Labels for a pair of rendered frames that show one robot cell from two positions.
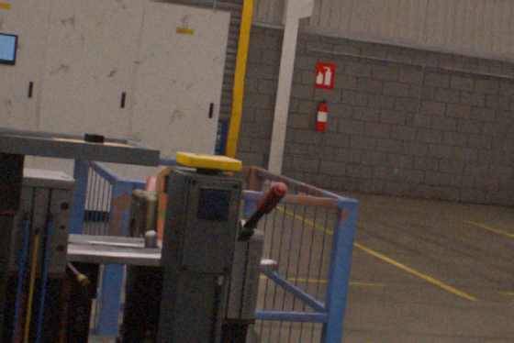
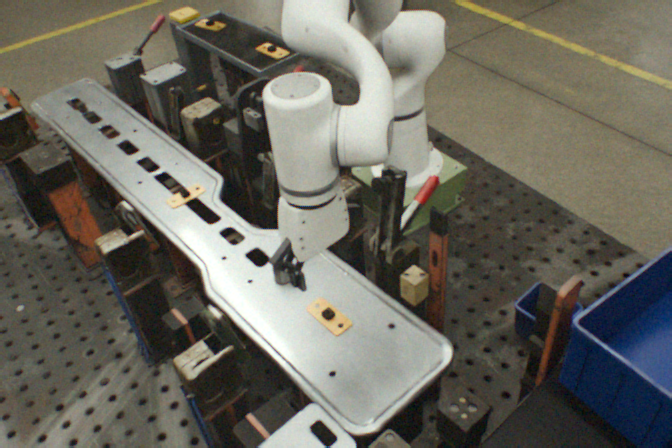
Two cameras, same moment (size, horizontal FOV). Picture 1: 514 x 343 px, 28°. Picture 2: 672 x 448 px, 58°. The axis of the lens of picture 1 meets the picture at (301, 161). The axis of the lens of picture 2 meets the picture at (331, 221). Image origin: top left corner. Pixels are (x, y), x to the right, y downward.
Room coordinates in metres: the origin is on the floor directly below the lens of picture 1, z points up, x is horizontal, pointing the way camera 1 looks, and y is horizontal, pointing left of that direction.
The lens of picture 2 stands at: (1.22, 1.76, 1.80)
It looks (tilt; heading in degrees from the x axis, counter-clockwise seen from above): 42 degrees down; 257
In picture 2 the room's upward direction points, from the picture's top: 7 degrees counter-clockwise
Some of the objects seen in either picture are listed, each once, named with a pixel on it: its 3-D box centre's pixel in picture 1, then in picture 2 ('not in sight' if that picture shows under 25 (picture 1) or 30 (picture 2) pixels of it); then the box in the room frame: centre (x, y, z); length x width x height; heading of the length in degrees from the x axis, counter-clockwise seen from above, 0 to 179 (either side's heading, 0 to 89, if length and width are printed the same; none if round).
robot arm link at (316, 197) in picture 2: not in sight; (310, 180); (1.09, 1.11, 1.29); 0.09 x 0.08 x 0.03; 24
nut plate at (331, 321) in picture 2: not in sight; (328, 314); (1.09, 1.12, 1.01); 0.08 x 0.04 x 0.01; 114
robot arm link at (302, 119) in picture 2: not in sight; (305, 131); (1.09, 1.12, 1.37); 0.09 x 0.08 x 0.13; 153
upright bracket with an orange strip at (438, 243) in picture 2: not in sight; (435, 317); (0.91, 1.15, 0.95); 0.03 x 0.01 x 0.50; 114
